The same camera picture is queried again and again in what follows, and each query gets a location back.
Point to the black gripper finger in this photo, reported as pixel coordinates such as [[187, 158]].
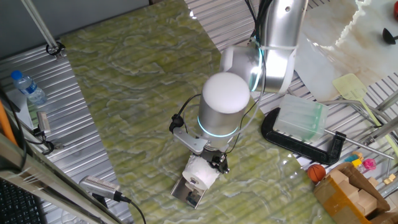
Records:
[[221, 165]]

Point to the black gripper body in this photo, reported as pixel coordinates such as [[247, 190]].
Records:
[[214, 151]]

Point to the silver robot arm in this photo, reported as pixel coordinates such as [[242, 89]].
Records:
[[280, 46]]

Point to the shiny metal roll holder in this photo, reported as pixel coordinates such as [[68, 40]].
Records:
[[182, 193]]

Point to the black C-clamp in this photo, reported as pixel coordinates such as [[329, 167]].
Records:
[[295, 146]]

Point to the translucent plastic box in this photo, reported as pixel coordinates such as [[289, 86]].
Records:
[[300, 118]]

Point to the green marble pattern mat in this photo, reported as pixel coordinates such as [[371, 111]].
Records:
[[140, 93]]

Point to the small toy basketball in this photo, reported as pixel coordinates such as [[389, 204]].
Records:
[[316, 173]]

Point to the wooden block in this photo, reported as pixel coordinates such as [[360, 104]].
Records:
[[339, 178], [347, 190], [367, 202]]

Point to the brown cardboard box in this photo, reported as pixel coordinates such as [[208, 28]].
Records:
[[335, 202]]

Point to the yellow toy cube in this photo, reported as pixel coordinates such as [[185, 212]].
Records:
[[356, 162]]

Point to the pink plastic toy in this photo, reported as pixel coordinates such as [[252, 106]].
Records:
[[369, 164]]

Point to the yellow-green plastic spatula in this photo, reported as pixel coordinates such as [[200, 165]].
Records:
[[349, 87]]

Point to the white marble pattern sheet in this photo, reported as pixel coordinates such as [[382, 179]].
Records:
[[329, 31]]

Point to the small wooden cube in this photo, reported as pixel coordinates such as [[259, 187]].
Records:
[[389, 179]]

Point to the clear water bottle blue cap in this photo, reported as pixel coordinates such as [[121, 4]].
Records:
[[31, 91]]

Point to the black keyboard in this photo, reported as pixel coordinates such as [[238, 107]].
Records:
[[18, 205]]

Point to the black ladle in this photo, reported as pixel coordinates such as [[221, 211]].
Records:
[[388, 36]]

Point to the orange rod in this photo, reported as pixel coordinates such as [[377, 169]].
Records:
[[5, 124]]

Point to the red object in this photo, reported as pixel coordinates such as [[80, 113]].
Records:
[[396, 11]]

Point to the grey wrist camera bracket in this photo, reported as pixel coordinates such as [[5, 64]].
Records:
[[189, 141]]

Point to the large silver ridged camera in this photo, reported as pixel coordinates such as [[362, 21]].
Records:
[[99, 186]]

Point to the aluminium frame bar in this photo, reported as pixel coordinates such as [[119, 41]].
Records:
[[46, 183], [382, 132]]

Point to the metal camera mount with ties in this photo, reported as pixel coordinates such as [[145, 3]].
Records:
[[46, 146]]

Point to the small silver ridged camera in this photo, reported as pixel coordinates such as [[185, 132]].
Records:
[[43, 123]]

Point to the metal camera pole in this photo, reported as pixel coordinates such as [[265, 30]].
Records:
[[40, 23]]

